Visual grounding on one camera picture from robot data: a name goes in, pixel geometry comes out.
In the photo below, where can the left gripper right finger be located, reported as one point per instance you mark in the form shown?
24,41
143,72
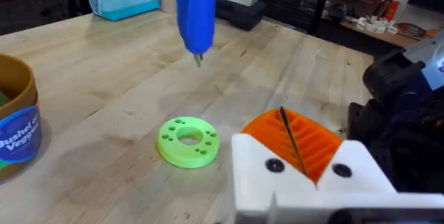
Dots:
357,175

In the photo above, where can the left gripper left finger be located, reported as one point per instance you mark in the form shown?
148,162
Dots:
253,168

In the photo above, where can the black tool case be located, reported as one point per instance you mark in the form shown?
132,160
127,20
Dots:
241,14

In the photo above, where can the wooden side desk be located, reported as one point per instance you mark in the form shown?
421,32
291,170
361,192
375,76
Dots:
381,36

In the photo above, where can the blue electric screwdriver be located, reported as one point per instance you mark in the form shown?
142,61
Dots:
196,12

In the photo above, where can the brown toy tub blue label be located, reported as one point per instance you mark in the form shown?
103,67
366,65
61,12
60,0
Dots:
17,95

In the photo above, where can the green disc with holes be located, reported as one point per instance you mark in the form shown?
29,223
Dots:
204,154

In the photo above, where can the heap of white parts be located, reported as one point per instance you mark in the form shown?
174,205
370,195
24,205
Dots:
376,24

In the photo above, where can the red bottle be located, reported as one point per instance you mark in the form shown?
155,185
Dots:
392,9

